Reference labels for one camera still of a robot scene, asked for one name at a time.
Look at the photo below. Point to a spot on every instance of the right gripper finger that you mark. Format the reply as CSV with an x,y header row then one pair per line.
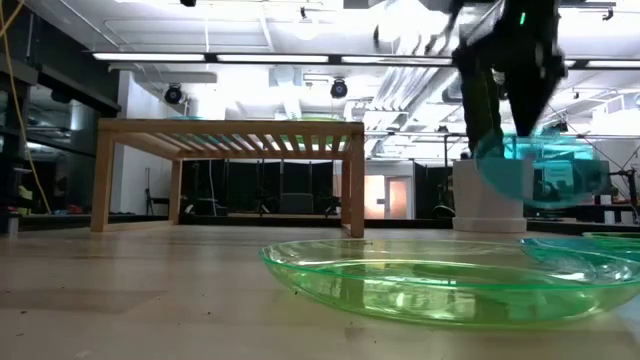
x,y
520,92
545,92

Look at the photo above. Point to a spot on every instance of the transparent blue plastic plate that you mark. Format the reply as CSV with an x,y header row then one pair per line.
x,y
550,185
186,118
550,245

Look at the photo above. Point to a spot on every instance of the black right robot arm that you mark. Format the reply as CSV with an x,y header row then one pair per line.
x,y
530,12

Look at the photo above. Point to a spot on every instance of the slatted wooden shelf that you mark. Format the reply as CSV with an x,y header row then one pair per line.
x,y
230,127

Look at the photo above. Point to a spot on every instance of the green cactus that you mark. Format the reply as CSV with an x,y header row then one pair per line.
x,y
480,110

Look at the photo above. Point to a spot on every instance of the white hexagonal plant pot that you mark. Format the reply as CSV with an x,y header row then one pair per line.
x,y
480,215

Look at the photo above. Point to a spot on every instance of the frosted glass door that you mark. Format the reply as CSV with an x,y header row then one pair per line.
x,y
398,197

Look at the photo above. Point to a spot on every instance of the black hanging spotlight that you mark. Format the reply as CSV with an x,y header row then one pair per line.
x,y
173,94
338,88

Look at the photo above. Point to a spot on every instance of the round white pendant lamp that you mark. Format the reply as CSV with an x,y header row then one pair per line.
x,y
306,29

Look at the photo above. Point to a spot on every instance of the grey box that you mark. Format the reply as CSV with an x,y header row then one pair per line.
x,y
296,203

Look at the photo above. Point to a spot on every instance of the black partition curtain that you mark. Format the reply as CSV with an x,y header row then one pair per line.
x,y
250,185

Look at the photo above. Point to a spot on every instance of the black aluminium table frame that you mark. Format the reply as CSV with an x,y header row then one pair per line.
x,y
400,222

